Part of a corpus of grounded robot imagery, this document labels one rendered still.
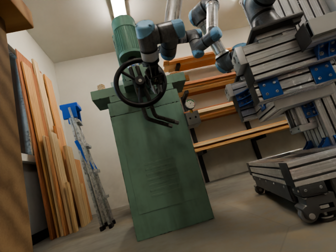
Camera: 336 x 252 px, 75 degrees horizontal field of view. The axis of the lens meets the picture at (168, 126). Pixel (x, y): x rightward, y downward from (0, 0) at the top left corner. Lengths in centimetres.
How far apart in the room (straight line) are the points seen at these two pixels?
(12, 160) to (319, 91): 123
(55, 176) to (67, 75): 232
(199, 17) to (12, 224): 170
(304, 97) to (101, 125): 322
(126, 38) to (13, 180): 151
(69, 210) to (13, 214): 225
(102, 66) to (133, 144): 312
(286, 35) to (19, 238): 115
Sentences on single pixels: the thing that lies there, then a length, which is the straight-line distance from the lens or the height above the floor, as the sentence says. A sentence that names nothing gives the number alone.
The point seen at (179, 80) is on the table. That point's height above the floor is 84.
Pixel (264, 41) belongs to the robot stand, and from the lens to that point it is 116.
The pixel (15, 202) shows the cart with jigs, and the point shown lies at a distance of 23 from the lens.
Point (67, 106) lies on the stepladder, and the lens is 222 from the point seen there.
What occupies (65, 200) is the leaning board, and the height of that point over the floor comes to 32.
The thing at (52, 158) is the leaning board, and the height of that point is 75.
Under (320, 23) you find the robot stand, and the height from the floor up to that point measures 70.
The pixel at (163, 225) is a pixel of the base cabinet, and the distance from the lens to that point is 131.
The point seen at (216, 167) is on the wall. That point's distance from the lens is 387.
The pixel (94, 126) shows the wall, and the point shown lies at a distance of 392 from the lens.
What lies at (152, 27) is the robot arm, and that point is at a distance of 91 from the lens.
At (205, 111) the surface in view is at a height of 105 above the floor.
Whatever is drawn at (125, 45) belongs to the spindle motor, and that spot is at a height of 122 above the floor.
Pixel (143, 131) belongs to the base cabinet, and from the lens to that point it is 131.
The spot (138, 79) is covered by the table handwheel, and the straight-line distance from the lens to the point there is 120.
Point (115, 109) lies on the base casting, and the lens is 137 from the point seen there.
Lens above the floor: 30
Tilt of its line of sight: 12 degrees up
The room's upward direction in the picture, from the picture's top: 15 degrees counter-clockwise
